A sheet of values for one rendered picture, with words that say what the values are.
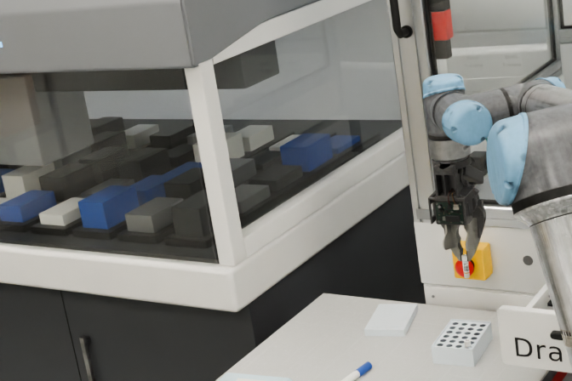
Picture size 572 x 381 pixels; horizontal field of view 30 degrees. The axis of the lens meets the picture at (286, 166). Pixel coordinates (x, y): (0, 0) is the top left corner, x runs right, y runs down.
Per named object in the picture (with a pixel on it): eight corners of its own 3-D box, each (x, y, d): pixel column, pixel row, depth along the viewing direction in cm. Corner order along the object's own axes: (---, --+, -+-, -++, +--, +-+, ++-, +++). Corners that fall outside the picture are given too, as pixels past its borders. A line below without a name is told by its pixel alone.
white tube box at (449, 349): (474, 367, 205) (471, 349, 204) (432, 363, 209) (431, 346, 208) (493, 338, 216) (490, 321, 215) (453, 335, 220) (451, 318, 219)
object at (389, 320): (404, 337, 222) (403, 329, 222) (364, 336, 225) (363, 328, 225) (418, 310, 234) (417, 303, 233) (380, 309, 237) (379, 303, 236)
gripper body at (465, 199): (429, 227, 198) (422, 166, 195) (444, 211, 206) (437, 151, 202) (469, 229, 195) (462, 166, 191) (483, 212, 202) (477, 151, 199)
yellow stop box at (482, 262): (484, 282, 223) (481, 251, 221) (453, 280, 227) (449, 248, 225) (494, 273, 227) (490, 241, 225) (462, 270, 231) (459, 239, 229)
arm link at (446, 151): (436, 129, 201) (477, 128, 197) (438, 152, 202) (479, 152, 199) (421, 141, 195) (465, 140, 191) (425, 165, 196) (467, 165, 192)
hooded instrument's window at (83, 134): (225, 267, 235) (189, 67, 223) (-233, 222, 334) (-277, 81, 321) (440, 122, 325) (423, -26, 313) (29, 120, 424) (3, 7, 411)
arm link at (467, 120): (510, 94, 179) (489, 82, 190) (446, 109, 178) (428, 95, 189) (517, 139, 182) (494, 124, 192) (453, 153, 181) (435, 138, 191)
